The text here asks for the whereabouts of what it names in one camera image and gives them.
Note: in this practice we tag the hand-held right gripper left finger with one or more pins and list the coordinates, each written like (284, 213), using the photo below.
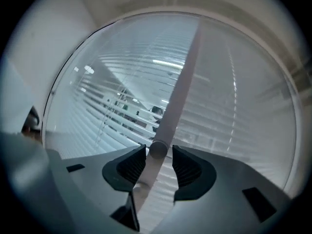
(92, 179)

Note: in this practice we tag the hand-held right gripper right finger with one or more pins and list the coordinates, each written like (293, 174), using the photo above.
(219, 191)

